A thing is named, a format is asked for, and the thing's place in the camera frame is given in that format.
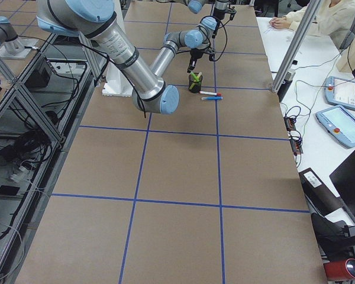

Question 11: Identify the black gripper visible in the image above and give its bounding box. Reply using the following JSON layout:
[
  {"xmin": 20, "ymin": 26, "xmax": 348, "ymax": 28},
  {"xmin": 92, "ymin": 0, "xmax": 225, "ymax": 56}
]
[{"xmin": 187, "ymin": 49, "xmax": 204, "ymax": 73}]

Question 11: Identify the green highlighter pen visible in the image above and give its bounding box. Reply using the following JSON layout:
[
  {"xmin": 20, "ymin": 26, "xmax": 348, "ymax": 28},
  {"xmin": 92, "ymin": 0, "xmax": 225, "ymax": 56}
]
[{"xmin": 191, "ymin": 72, "xmax": 202, "ymax": 82}]

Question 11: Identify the red marker pen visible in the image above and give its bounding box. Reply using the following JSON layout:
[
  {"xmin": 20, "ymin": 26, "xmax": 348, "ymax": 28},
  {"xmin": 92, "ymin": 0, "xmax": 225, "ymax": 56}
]
[{"xmin": 199, "ymin": 91, "xmax": 222, "ymax": 96}]

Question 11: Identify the blue marker pen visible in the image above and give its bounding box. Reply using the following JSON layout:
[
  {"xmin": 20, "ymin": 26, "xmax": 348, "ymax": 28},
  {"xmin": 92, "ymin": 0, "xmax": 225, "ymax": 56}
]
[{"xmin": 201, "ymin": 96, "xmax": 223, "ymax": 101}]

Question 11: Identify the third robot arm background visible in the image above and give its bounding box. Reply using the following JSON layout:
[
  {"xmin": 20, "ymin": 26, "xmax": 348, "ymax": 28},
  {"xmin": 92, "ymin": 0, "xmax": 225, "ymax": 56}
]
[{"xmin": 0, "ymin": 16, "xmax": 30, "ymax": 60}]

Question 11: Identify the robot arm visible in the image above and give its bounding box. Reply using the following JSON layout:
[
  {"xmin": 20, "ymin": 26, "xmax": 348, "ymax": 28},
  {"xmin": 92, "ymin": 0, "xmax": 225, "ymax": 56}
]
[
  {"xmin": 37, "ymin": 1, "xmax": 218, "ymax": 114},
  {"xmin": 157, "ymin": 0, "xmax": 229, "ymax": 14}
]

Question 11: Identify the black mesh pen cup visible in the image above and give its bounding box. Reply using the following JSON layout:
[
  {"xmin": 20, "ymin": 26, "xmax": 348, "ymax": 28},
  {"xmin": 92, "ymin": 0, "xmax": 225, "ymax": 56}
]
[{"xmin": 188, "ymin": 74, "xmax": 202, "ymax": 93}]

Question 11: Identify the black thermos bottle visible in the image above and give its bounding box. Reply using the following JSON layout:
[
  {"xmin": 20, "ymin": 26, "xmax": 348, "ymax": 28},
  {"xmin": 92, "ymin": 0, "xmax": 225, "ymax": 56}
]
[{"xmin": 277, "ymin": 69, "xmax": 296, "ymax": 102}]

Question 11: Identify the orange usb hub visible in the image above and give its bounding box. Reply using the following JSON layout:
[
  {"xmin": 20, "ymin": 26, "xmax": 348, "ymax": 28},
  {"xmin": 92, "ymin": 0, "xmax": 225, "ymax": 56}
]
[{"xmin": 283, "ymin": 117, "xmax": 303, "ymax": 156}]

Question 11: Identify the far teach pendant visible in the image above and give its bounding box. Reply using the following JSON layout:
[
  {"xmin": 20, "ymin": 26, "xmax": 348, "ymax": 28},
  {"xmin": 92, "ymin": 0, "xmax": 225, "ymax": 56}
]
[{"xmin": 324, "ymin": 76, "xmax": 355, "ymax": 111}]

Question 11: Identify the teach pendant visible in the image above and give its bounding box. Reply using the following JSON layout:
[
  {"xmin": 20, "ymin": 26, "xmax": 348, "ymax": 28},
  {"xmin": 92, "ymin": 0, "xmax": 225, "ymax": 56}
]
[
  {"xmin": 315, "ymin": 105, "xmax": 355, "ymax": 149},
  {"xmin": 324, "ymin": 76, "xmax": 355, "ymax": 111}
]

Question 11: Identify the seated person cream shirt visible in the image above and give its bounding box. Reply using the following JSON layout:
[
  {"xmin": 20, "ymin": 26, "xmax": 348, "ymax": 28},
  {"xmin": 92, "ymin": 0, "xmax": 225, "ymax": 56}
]
[{"xmin": 269, "ymin": 0, "xmax": 355, "ymax": 50}]

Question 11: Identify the near teach pendant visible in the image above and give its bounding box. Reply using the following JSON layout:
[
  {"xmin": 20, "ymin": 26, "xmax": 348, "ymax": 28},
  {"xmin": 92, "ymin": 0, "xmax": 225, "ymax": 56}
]
[{"xmin": 315, "ymin": 105, "xmax": 355, "ymax": 149}]

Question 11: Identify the red cylinder speaker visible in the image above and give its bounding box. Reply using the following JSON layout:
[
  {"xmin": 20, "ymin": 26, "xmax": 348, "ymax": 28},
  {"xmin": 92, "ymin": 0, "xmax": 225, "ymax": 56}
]
[{"xmin": 323, "ymin": 259, "xmax": 355, "ymax": 281}]

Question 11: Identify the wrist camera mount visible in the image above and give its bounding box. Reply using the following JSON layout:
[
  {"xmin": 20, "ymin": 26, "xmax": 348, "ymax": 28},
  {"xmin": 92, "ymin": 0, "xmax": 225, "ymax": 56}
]
[
  {"xmin": 205, "ymin": 48, "xmax": 216, "ymax": 62},
  {"xmin": 224, "ymin": 7, "xmax": 237, "ymax": 21}
]

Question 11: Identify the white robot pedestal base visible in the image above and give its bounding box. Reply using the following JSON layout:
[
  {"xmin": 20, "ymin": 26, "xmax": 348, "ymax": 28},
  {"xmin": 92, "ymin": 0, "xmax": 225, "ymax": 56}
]
[{"xmin": 102, "ymin": 0, "xmax": 133, "ymax": 97}]

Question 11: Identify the aluminium frame post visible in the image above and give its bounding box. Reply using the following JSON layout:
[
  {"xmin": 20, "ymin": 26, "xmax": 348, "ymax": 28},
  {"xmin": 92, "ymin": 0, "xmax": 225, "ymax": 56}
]
[{"xmin": 270, "ymin": 0, "xmax": 321, "ymax": 93}]

